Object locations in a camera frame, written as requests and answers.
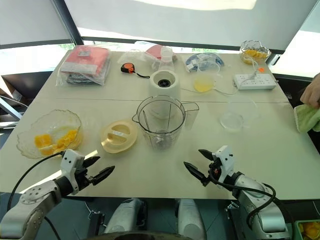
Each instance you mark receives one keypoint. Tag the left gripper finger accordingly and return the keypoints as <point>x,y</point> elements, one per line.
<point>102,175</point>
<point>90,162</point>

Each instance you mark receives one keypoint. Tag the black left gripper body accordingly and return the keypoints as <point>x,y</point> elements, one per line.
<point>82,175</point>

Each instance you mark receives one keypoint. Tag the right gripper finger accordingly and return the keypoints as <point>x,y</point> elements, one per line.
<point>196,171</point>
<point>207,155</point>

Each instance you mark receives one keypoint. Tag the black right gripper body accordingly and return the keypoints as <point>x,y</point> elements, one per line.
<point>214,170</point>

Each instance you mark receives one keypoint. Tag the cream blender lid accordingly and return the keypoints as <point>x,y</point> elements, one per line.
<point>118,137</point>

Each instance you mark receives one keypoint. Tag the green cloth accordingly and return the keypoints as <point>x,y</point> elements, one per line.
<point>308,117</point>

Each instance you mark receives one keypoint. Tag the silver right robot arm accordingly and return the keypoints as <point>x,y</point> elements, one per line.
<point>270,217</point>

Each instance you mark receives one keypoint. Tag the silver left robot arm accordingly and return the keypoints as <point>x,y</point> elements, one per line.
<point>30,207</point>

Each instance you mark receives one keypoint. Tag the blender jug with yellow lid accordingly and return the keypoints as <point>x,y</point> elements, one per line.
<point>162,125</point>

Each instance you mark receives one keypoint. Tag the white blender base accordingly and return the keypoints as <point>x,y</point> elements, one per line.
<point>163,85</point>

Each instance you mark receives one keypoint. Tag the clear bag of yellow snacks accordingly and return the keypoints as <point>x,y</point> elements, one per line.
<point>255,54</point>

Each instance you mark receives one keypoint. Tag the person's bare hand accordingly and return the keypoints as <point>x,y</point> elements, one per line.
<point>311,93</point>

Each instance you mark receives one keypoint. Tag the small clear plastic bowl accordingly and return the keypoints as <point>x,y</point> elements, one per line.
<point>232,120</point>

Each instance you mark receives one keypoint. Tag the silver rounded robot leg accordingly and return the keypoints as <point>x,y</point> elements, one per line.
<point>190,220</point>
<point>127,217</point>

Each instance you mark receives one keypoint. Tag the large crinkled glass bowl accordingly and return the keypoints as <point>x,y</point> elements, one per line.
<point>50,122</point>

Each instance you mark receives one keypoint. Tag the clear cup with yellow juice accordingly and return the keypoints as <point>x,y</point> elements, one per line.
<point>204,84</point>

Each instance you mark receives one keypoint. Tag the white power strip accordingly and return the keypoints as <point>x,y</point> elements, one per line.
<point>255,82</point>

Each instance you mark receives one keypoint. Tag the plastic bag with red cloth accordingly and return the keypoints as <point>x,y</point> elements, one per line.
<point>85,62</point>

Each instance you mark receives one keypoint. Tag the black orange tape measure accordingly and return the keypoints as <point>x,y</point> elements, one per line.
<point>127,68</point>

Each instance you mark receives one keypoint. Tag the small orange tag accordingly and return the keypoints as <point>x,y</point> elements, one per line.
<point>260,69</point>

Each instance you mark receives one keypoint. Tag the dark low cabinet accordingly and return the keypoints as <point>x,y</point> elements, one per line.
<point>25,83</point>

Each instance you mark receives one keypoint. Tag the green plastic box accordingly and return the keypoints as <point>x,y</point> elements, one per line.
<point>298,230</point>

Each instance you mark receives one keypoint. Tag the clear plastic bottle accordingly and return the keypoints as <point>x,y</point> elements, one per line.
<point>165,60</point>

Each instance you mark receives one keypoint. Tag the clear bag with red item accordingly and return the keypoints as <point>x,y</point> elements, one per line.
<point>155,51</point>

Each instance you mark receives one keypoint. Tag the black table corner clamp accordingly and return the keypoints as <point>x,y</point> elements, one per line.
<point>274,60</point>

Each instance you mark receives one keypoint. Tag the small crinkled glass bowl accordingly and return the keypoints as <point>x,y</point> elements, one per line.
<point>252,46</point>

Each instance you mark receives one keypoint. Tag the wide white roller blind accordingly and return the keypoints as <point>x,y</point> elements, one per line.
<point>187,25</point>

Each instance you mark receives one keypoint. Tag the black window pillar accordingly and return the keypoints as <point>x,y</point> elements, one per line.
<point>68,22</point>

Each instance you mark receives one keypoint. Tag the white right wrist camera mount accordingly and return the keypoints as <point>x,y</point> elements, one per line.
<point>226,160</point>

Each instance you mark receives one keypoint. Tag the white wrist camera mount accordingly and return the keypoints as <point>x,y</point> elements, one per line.
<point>70,160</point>
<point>226,160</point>

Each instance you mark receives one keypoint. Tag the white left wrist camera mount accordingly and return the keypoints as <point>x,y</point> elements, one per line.
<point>70,160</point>

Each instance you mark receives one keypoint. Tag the grey metal frame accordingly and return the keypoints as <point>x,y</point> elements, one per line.
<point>12,110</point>

